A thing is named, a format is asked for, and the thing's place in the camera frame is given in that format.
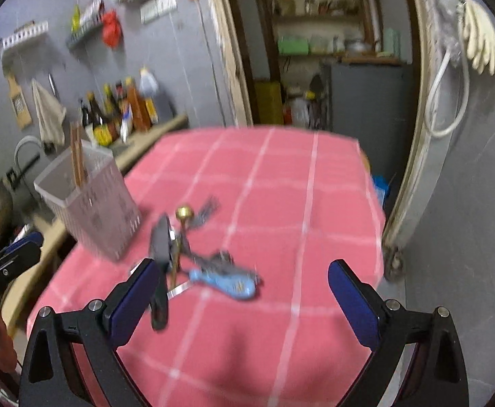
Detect grey hanging plastic bag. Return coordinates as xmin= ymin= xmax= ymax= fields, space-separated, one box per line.
xmin=432 ymin=0 xmax=462 ymax=65

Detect white hose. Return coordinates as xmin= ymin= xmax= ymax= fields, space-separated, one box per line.
xmin=424 ymin=44 xmax=471 ymax=138

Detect orange sauce pouch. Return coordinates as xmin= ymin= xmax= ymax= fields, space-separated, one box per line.
xmin=124 ymin=77 xmax=151 ymax=132

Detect wooden chopstick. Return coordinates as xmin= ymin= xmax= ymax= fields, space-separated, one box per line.
xmin=76 ymin=124 xmax=89 ymax=186
xmin=70 ymin=123 xmax=82 ymax=188

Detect perforated metal utensil holder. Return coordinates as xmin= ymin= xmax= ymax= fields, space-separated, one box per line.
xmin=34 ymin=139 xmax=142 ymax=262

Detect steel cooking pot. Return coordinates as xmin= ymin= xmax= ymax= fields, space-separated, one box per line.
xmin=344 ymin=38 xmax=376 ymax=54

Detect blue plastic bag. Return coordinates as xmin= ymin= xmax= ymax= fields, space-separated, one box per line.
xmin=372 ymin=175 xmax=391 ymax=205

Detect grey metal utensil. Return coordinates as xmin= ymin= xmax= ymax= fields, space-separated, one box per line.
xmin=184 ymin=249 xmax=236 ymax=273

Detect thin hanging cord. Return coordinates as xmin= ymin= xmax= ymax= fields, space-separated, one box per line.
xmin=195 ymin=0 xmax=228 ymax=126

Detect cream rubber gloves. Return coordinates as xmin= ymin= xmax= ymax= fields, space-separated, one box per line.
xmin=457 ymin=0 xmax=495 ymax=78

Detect wooden handled grater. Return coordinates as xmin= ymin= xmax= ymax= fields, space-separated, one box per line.
xmin=5 ymin=72 xmax=33 ymax=130

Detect beige hanging towel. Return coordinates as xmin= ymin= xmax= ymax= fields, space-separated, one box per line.
xmin=31 ymin=78 xmax=67 ymax=147

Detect black handled utensil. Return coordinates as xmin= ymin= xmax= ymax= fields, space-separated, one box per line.
xmin=149 ymin=215 xmax=174 ymax=331

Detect row of condiment bottles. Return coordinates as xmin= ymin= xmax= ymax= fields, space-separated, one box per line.
xmin=80 ymin=67 xmax=160 ymax=145

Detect steel fork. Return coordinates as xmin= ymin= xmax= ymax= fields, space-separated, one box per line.
xmin=187 ymin=196 xmax=221 ymax=232

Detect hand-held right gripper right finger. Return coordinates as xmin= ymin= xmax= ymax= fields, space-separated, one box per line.
xmin=328 ymin=258 xmax=471 ymax=407

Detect blue handled utensil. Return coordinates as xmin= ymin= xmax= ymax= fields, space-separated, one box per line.
xmin=188 ymin=267 xmax=262 ymax=301

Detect steel faucet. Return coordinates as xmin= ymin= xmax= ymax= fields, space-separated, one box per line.
xmin=14 ymin=136 xmax=45 ymax=187

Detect wooden door frame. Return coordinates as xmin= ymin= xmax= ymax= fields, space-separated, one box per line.
xmin=203 ymin=0 xmax=449 ymax=259

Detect grey wall shelf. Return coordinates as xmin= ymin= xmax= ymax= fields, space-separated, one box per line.
xmin=66 ymin=21 xmax=106 ymax=50

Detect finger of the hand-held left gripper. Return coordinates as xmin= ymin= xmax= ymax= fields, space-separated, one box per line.
xmin=7 ymin=231 xmax=44 ymax=252
xmin=0 ymin=241 xmax=42 ymax=283

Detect white wall switch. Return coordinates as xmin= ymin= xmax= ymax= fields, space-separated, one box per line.
xmin=140 ymin=1 xmax=160 ymax=25

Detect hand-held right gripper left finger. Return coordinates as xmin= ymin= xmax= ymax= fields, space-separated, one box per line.
xmin=18 ymin=258 xmax=162 ymax=407

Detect brass spoon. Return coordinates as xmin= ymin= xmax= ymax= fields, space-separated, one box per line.
xmin=170 ymin=206 xmax=195 ymax=283

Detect blue white seasoning bag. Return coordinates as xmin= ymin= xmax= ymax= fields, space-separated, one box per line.
xmin=120 ymin=106 xmax=134 ymax=143

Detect red plastic bag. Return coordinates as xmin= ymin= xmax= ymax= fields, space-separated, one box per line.
xmin=102 ymin=9 xmax=123 ymax=49

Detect white wall basket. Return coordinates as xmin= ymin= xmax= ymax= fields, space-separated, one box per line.
xmin=1 ymin=20 xmax=49 ymax=52

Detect green storage box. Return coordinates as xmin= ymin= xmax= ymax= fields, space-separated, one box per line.
xmin=278 ymin=36 xmax=310 ymax=55

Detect red white snack packet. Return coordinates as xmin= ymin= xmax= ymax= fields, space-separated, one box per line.
xmin=80 ymin=0 xmax=104 ymax=27

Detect wooden cutting board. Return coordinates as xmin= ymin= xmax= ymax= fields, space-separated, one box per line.
xmin=342 ymin=53 xmax=403 ymax=65

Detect pink checked tablecloth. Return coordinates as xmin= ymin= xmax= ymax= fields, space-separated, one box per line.
xmin=27 ymin=126 xmax=387 ymax=407

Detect wooden pantry shelves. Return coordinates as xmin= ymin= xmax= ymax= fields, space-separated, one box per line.
xmin=268 ymin=0 xmax=384 ymax=58

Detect yellow container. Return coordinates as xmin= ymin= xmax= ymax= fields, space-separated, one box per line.
xmin=254 ymin=81 xmax=284 ymax=126

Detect grey refrigerator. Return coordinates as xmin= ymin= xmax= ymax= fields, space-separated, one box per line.
xmin=321 ymin=61 xmax=416 ymax=175

